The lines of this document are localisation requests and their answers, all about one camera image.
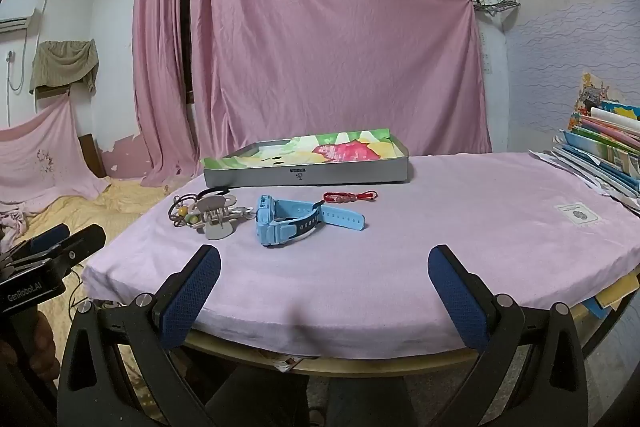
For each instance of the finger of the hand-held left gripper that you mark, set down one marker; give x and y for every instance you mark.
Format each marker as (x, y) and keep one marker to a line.
(50, 234)
(85, 241)

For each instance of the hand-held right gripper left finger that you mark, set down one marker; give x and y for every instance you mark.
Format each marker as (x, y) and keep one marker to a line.
(192, 297)

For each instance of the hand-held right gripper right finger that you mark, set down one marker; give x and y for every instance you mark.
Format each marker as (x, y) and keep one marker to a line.
(457, 302)

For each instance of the white hair clip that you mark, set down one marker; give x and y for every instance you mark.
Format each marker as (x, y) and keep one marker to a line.
(240, 212)

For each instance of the blue wrist watch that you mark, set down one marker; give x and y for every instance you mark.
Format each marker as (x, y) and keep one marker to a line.
(272, 222)

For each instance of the grey metal tray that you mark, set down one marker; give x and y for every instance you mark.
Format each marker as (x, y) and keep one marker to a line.
(350, 174)

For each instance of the person's left hand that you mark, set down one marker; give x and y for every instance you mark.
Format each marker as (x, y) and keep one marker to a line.
(45, 344)

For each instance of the yellow blanket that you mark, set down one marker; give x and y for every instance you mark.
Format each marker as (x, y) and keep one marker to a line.
(115, 202)

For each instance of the pink tablecloth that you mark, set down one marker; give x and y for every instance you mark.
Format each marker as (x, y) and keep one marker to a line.
(400, 257)

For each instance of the pink embroidered sheet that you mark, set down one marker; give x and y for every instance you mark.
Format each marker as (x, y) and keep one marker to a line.
(40, 157)

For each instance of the brown wooden board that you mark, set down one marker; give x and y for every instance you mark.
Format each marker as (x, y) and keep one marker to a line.
(90, 154)

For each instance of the olive green cloth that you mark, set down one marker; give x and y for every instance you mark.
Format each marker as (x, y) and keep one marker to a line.
(65, 62)

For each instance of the stack of books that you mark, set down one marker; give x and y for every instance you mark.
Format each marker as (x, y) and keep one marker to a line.
(605, 147)

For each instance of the white air conditioner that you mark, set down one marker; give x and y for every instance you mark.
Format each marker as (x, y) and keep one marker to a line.
(15, 14)

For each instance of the colourful cartoon poster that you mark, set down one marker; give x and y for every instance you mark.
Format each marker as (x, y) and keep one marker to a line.
(595, 97)

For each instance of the pink curtain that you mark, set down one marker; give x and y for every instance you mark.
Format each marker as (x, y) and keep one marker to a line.
(325, 57)

